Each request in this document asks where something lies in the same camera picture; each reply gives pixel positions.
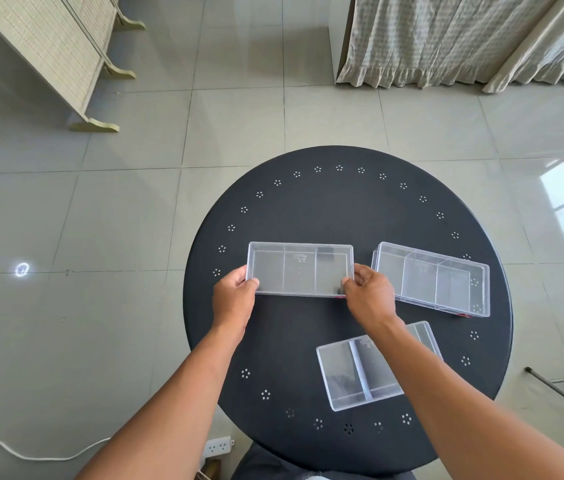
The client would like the person's right hand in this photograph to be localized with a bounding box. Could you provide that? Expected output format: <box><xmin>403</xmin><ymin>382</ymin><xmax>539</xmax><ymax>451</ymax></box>
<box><xmin>341</xmin><ymin>264</ymin><xmax>406</xmax><ymax>337</ymax></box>

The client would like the person's left hand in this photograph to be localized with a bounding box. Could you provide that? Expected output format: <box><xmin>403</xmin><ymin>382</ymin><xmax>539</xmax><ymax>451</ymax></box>
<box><xmin>211</xmin><ymin>266</ymin><xmax>261</xmax><ymax>339</ymax></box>

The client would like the clear plastic compartment box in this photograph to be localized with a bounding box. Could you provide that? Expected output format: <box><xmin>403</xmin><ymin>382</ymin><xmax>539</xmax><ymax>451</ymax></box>
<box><xmin>371</xmin><ymin>242</ymin><xmax>491</xmax><ymax>319</ymax></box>
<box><xmin>246</xmin><ymin>242</ymin><xmax>355</xmax><ymax>298</ymax></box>
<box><xmin>316</xmin><ymin>321</ymin><xmax>444</xmax><ymax>413</ymax></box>

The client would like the person's right forearm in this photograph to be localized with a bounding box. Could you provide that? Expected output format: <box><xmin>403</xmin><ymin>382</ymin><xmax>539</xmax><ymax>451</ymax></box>
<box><xmin>362</xmin><ymin>316</ymin><xmax>564</xmax><ymax>480</ymax></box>

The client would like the person's left forearm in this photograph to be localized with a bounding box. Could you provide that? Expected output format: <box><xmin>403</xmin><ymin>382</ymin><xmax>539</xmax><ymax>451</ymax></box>
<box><xmin>75</xmin><ymin>321</ymin><xmax>249</xmax><ymax>480</ymax></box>

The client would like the white power strip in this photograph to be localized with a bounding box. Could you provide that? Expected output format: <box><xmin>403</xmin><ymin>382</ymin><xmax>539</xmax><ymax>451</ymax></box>
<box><xmin>203</xmin><ymin>436</ymin><xmax>233</xmax><ymax>458</ymax></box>

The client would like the white cabinet panel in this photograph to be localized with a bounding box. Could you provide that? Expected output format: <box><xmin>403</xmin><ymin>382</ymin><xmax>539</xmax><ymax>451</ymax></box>
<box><xmin>328</xmin><ymin>0</ymin><xmax>356</xmax><ymax>83</ymax></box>

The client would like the patterned ruffled curtain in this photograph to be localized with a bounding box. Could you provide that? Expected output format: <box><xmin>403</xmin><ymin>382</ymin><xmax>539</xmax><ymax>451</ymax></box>
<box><xmin>335</xmin><ymin>0</ymin><xmax>563</xmax><ymax>90</ymax></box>

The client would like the plain cream curtain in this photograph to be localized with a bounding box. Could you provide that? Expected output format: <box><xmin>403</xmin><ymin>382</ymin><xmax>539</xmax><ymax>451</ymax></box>
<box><xmin>482</xmin><ymin>0</ymin><xmax>564</xmax><ymax>94</ymax></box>

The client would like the beige woven folding screen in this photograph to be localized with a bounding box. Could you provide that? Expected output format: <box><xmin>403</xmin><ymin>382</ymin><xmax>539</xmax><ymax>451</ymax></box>
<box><xmin>0</xmin><ymin>0</ymin><xmax>147</xmax><ymax>133</ymax></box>

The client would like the grey metal rod frame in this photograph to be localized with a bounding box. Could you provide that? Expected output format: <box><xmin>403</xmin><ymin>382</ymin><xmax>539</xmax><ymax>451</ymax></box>
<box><xmin>524</xmin><ymin>360</ymin><xmax>564</xmax><ymax>425</ymax></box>

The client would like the white power cable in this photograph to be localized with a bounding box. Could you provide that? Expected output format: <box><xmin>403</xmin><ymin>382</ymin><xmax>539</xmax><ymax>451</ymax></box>
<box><xmin>0</xmin><ymin>437</ymin><xmax>113</xmax><ymax>461</ymax></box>

